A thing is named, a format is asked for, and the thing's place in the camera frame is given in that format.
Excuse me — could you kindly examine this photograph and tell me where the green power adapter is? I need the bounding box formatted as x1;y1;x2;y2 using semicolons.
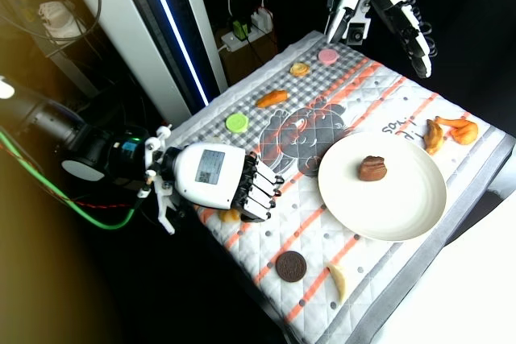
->
231;17;251;39

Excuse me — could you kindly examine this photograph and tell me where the brown box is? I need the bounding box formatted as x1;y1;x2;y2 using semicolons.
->
215;29;280;87

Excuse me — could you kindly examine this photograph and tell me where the pink round toy disc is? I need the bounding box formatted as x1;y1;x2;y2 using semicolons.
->
317;48;339;65

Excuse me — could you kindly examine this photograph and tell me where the small golden toy pastry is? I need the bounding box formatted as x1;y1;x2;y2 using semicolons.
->
218;209;242;224

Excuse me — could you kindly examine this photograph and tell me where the dark chocolate sandwich cookie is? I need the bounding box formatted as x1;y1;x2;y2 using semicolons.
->
275;250;308;282

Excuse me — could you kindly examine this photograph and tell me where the white power strip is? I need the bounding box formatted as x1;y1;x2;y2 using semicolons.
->
220;17;276;53

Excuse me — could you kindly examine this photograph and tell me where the green cable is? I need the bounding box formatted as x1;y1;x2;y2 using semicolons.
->
0;128;137;231

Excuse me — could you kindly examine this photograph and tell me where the white column with blue light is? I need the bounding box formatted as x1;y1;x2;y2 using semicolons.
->
56;0;231;127

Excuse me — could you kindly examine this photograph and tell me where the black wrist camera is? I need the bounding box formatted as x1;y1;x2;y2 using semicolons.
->
344;17;372;46

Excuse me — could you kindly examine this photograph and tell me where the yellow swirl toy bun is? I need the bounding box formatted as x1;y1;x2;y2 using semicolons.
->
289;62;312;78

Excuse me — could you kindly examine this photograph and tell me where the thin red wire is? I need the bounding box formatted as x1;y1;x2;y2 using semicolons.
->
52;193;138;211

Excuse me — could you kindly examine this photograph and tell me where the grey quilt with bear print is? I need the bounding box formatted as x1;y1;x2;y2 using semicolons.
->
167;29;516;344

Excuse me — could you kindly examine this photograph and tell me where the green round toy disc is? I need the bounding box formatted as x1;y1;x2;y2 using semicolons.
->
224;112;250;135

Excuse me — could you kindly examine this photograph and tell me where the cream round plate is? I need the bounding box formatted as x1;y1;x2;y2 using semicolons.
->
317;131;447;242

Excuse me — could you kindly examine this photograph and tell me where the brown meat piece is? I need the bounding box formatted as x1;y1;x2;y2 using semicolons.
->
357;155;389;182

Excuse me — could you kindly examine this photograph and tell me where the orange toy chicken leg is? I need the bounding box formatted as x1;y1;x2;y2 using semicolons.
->
435;116;480;146

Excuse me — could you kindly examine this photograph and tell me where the white crumpled object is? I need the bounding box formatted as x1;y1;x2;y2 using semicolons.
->
38;0;88;41

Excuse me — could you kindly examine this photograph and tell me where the golden fried toy dumpling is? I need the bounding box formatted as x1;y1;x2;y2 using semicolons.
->
422;118;444;155

